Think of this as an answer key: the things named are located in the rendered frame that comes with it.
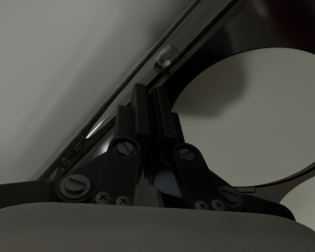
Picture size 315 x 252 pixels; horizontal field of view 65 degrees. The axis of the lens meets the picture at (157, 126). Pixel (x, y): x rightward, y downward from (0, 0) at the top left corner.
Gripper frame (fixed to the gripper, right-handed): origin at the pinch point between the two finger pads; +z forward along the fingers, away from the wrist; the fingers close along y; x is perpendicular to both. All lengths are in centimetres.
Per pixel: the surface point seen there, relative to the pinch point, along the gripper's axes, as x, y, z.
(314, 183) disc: -3.2, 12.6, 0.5
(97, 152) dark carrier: -4.4, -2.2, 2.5
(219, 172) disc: -3.9, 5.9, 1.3
